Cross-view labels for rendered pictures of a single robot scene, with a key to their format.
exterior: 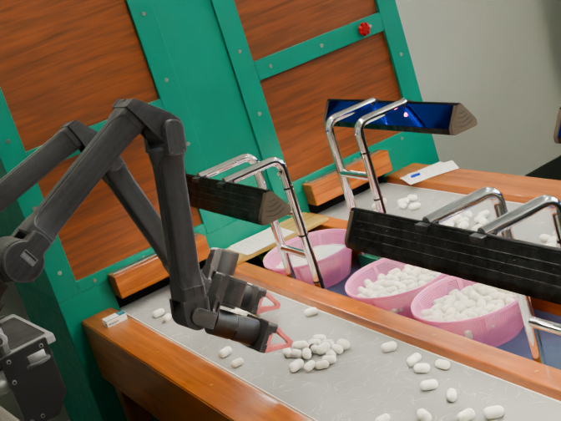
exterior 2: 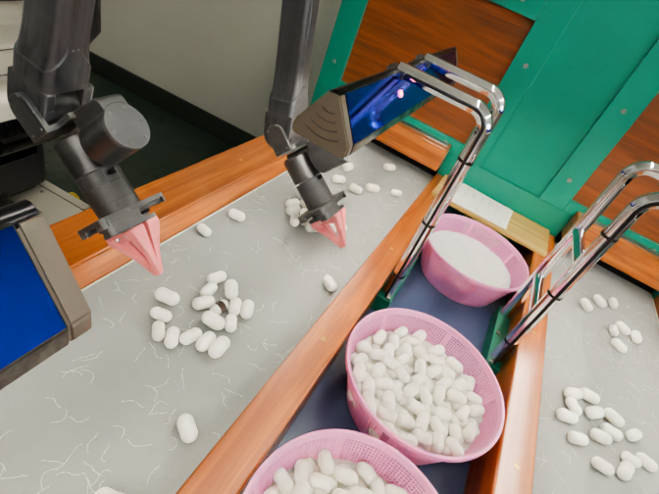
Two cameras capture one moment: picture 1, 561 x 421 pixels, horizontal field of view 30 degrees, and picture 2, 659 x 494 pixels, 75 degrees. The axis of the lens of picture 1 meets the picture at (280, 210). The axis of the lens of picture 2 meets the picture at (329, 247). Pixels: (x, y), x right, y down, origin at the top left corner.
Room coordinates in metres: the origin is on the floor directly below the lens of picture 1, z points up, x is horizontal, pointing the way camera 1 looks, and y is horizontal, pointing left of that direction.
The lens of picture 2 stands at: (1.92, -0.34, 1.27)
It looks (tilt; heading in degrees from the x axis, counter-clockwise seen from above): 37 degrees down; 39
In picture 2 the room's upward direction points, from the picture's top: 23 degrees clockwise
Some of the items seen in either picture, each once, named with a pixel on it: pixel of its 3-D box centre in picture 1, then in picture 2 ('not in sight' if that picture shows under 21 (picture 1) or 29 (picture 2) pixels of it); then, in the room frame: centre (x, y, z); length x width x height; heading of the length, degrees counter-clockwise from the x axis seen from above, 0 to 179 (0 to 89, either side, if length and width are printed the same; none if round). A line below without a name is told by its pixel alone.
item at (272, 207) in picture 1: (214, 191); (405, 81); (2.54, 0.14, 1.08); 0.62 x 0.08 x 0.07; 25
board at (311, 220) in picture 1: (271, 237); (491, 213); (3.01, 0.05, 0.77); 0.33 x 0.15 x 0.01; 115
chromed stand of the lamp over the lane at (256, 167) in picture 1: (263, 243); (402, 187); (2.57, 0.07, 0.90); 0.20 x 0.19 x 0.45; 25
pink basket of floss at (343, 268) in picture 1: (312, 263); (467, 262); (2.81, -0.04, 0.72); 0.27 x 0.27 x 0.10
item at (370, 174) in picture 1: (386, 185); (598, 296); (2.74, -0.30, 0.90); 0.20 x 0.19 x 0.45; 25
